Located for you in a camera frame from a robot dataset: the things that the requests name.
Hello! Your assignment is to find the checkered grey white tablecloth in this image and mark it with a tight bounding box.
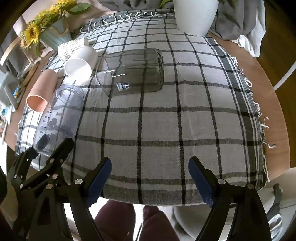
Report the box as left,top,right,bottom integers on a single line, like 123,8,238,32
14,9,277,206

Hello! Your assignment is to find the smoky grey glass tumbler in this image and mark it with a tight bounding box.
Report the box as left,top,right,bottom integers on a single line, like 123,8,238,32
95,48,164,97

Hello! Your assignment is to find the wooden chair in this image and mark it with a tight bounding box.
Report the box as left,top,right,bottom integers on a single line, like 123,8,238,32
1,37,22,67

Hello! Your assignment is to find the pink plastic cup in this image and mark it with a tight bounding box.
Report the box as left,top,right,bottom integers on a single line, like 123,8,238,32
26,69,58,113

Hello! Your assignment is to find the light blue flower vase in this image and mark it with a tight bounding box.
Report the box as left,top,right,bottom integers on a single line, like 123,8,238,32
40,16,72,51

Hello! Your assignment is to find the white ribbed plant pot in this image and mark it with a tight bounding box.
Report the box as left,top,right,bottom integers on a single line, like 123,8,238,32
173,0,219,36

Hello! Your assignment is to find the white hoop stand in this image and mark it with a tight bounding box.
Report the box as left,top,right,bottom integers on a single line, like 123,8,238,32
273,61,296,91

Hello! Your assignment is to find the clear plastic measuring bottle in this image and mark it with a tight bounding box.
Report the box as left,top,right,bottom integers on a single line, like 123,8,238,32
33,84,84,156

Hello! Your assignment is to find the white patterned paper cup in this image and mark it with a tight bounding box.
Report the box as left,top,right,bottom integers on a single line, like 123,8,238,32
58,37,89,61

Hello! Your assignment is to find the grey curtain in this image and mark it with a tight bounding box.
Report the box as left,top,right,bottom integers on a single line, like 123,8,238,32
100,0,266,58

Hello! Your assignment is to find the white plastic cup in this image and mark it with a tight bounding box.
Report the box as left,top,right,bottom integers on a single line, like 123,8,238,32
64,46,98,81

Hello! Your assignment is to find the beige curtain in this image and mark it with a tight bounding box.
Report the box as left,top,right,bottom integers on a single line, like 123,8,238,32
12,0,102,70

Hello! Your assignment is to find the green potted plant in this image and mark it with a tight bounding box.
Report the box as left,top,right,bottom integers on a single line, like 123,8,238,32
159,0,173,8

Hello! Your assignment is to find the yellow sunflower bouquet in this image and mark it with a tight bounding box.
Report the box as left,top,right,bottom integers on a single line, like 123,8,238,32
20,1,91,57

